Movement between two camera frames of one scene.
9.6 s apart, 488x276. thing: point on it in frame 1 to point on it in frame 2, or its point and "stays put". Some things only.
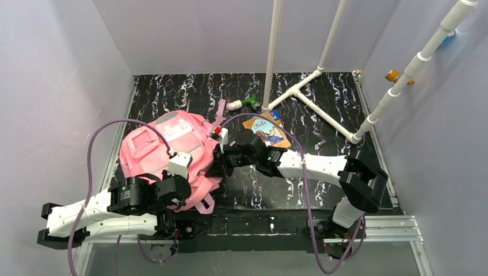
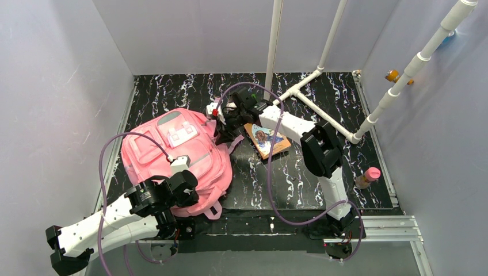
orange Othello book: [271, 133] stays put
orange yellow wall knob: [393, 75] stays put
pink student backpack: [145, 149] stays put
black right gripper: [220, 162] to [227, 124]
